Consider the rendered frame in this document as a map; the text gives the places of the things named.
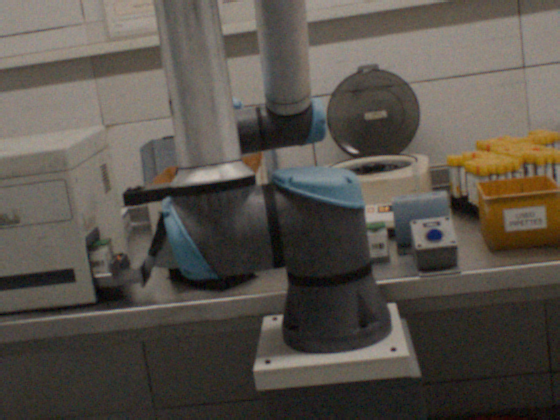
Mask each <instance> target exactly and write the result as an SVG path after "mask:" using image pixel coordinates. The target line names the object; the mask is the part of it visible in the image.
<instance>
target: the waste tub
mask: <svg viewBox="0 0 560 420"><path fill-rule="evenodd" d="M475 185H476V187H477V195H478V205H479V215H480V226H481V233H482V235H483V238H484V240H485V242H486V244H487V246H488V249H489V251H490V252H493V251H504V250H516V249H527V248H538V247H550V246H560V186H559V185H558V184H557V182H556V181H555V180H554V179H553V178H552V177H551V176H550V175H549V174H545V175H535V176H526V177H517V178H507V179H497V180H488V181H479V182H475Z"/></svg>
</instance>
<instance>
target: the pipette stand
mask: <svg viewBox="0 0 560 420"><path fill-rule="evenodd" d="M419 195H420V196H419V197H417V194H412V195H402V196H393V197H392V208H393V216H394V226H395V234H396V242H397V253H398V254H406V253H412V247H411V230H410V222H411V221H412V220H419V219H429V218H437V217H446V216H449V212H448V202H447V195H446V191H442V192H433V193H422V194H419Z"/></svg>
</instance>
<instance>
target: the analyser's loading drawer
mask: <svg viewBox="0 0 560 420"><path fill-rule="evenodd" d="M118 256H119V255H118V254H117V256H116V257H115V258H114V259H113V260H112V261H111V263H110V264H109V268H110V274H108V275H98V276H93V278H94V283H95V288H104V287H113V286H121V285H130V284H140V283H141V288H145V286H146V285H147V283H148V281H149V280H150V278H151V277H152V276H151V275H150V277H148V276H146V270H145V262H146V259H147V256H145V257H144V259H143V260H142V262H141V263H140V264H138V267H137V268H136V269H127V270H121V269H120V262H119V257H118Z"/></svg>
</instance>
